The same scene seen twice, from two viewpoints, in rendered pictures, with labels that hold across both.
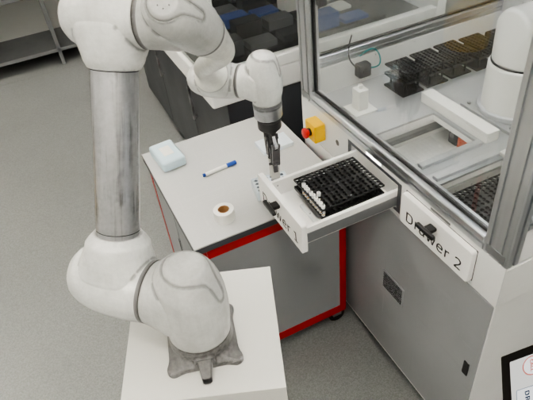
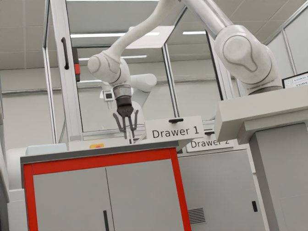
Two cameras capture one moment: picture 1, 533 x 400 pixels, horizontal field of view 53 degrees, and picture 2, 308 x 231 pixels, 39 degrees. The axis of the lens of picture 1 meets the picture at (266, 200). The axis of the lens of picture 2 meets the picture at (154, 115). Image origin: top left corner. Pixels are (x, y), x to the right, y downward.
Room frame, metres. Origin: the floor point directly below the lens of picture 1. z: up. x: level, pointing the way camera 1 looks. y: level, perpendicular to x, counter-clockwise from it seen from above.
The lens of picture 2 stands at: (1.22, 2.00, 0.38)
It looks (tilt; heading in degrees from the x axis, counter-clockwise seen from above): 16 degrees up; 273
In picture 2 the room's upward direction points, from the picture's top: 10 degrees counter-clockwise
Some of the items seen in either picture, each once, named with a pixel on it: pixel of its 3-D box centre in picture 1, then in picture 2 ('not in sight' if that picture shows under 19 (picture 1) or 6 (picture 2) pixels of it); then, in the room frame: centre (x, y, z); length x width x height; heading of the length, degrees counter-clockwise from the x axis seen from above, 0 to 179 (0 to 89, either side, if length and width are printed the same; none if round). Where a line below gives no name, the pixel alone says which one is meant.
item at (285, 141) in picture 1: (274, 143); not in sight; (1.75, -0.06, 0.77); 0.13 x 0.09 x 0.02; 111
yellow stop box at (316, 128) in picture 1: (314, 129); (97, 151); (1.65, -0.20, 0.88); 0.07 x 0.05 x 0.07; 21
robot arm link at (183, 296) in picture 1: (188, 295); (258, 69); (0.83, 0.21, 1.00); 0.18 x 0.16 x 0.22; 67
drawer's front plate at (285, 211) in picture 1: (281, 211); (174, 129); (1.23, -0.04, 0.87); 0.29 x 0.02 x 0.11; 21
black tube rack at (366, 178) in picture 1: (338, 190); not in sight; (1.30, -0.23, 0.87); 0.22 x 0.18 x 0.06; 111
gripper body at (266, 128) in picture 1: (270, 129); (124, 107); (1.45, -0.04, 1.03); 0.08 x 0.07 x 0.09; 11
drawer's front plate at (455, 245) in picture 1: (435, 234); (209, 140); (1.05, -0.45, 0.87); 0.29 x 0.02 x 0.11; 21
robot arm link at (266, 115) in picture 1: (267, 109); (122, 93); (1.45, -0.04, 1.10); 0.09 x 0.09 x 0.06
